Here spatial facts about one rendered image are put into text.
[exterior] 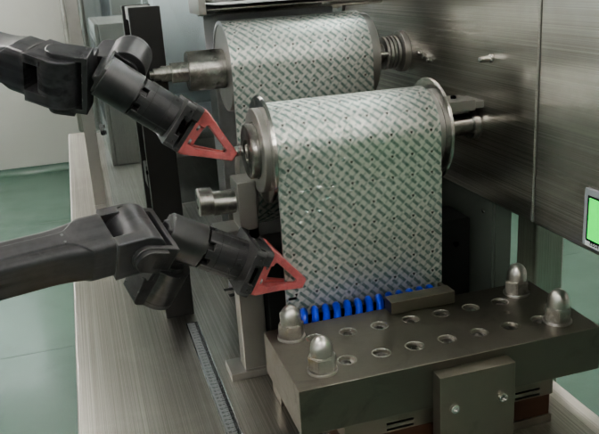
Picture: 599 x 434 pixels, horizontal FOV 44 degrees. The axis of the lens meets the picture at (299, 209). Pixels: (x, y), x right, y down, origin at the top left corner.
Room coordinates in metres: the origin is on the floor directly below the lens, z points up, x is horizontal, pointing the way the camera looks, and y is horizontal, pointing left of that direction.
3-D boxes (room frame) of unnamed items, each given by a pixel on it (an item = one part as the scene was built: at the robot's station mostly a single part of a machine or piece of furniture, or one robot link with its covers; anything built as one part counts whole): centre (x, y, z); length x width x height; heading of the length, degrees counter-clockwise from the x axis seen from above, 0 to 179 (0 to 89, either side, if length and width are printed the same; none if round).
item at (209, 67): (1.23, 0.14, 1.33); 0.06 x 0.06 x 0.06; 16
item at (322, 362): (0.78, -0.02, 1.05); 0.04 x 0.04 x 0.04
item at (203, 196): (1.01, 0.13, 1.18); 0.04 x 0.02 x 0.04; 16
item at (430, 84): (1.06, -0.20, 1.25); 0.15 x 0.01 x 0.15; 16
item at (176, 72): (1.21, 0.20, 1.33); 0.06 x 0.03 x 0.03; 106
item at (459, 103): (1.08, -0.24, 1.28); 0.06 x 0.05 x 0.02; 106
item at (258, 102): (0.99, 0.05, 1.25); 0.15 x 0.01 x 0.15; 16
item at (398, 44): (1.31, -0.16, 1.33); 0.07 x 0.07 x 0.07; 16
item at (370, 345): (0.86, -0.16, 1.00); 0.40 x 0.16 x 0.06; 106
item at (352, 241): (0.97, -0.09, 1.11); 0.23 x 0.01 x 0.18; 106
